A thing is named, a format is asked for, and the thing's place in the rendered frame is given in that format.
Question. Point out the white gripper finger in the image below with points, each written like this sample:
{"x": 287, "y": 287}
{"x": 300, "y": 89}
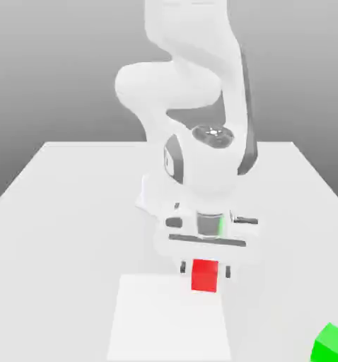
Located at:
{"x": 227, "y": 272}
{"x": 182, "y": 267}

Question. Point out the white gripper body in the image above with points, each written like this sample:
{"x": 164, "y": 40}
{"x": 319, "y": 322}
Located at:
{"x": 205, "y": 250}

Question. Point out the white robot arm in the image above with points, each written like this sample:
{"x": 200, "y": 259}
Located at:
{"x": 197, "y": 84}

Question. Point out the small red cube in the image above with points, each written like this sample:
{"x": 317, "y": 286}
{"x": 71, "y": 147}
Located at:
{"x": 204, "y": 278}

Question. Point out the small green cube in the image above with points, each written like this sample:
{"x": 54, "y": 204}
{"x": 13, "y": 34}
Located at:
{"x": 331, "y": 345}

